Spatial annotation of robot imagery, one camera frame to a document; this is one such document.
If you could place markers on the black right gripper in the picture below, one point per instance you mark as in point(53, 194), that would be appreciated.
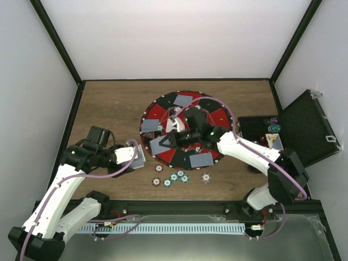
point(175, 142)

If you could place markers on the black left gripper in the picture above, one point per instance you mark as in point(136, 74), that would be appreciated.
point(127, 171)

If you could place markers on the white face up card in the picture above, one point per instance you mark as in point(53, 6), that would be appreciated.
point(174, 125)

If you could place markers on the blue card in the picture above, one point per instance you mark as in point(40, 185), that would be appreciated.
point(155, 148)
point(201, 160)
point(149, 125)
point(183, 100)

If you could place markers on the blue backed card deck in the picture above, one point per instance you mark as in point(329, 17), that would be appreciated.
point(139, 162)

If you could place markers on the red 100 chip off mat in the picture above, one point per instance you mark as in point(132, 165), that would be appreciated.
point(159, 168)

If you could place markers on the red poker chip stack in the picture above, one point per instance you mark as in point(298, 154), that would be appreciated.
point(156, 182)

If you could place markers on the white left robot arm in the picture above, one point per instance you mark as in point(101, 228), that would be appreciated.
point(44, 235)

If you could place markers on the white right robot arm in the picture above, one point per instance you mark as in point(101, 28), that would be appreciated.
point(286, 174)

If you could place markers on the round red black poker mat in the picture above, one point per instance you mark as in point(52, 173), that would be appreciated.
point(163, 108)

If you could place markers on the blue white poker chip stack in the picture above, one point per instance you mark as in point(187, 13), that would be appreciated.
point(206, 177)

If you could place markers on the card deck in case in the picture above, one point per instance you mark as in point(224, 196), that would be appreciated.
point(274, 141)

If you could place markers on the teal chip row in case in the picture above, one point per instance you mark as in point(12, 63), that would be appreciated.
point(274, 128)

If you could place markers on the purple chip row in case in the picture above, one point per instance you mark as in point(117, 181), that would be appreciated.
point(274, 120)

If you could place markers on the black poker chip case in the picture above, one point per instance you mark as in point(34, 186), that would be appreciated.
point(305, 129)

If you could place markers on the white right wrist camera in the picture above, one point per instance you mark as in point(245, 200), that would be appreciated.
point(175, 123)

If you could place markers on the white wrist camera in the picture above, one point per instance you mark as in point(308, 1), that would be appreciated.
point(124, 154)
point(175, 123)

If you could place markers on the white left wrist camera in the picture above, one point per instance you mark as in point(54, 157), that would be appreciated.
point(124, 154)

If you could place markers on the black front mounting rail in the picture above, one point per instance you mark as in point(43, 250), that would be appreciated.
point(232, 210)

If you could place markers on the light blue slotted cable duct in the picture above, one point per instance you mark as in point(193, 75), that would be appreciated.
point(167, 228)

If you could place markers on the black enclosure frame post left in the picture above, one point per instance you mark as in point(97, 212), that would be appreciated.
point(53, 34)

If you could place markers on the black enclosure frame post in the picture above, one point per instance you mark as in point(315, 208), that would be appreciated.
point(53, 34)
point(295, 39)

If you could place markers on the black enclosure frame post right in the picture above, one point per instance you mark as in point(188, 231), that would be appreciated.
point(295, 39)

